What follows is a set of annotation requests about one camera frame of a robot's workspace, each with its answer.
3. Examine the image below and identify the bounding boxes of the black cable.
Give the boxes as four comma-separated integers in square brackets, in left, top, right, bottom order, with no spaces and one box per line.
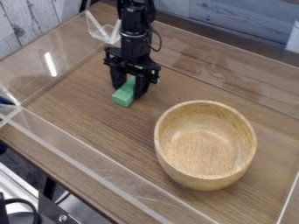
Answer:
[2,198,42,224]

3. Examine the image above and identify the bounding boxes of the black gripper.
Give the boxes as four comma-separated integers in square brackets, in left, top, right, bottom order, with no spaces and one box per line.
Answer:
[104,31,161,99]

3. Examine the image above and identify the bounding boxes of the clear acrylic tray walls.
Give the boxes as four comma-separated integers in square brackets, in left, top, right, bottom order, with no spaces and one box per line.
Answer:
[0,6,299,224]

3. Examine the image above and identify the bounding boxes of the brown wooden bowl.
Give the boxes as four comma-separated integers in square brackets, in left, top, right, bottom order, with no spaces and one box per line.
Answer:
[153,100,257,191]

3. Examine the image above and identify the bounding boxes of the green rectangular block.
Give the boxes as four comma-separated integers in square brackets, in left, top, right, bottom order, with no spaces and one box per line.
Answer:
[112,76,136,108]

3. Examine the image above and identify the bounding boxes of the blue object at left edge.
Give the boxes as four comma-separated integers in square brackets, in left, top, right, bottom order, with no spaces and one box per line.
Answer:
[0,96,14,105]

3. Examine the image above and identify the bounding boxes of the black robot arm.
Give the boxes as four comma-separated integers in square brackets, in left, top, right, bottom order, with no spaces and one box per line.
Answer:
[104,0,162,99]

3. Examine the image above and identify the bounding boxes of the black metal bracket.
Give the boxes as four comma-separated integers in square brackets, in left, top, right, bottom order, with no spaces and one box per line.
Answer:
[37,194,80,224]

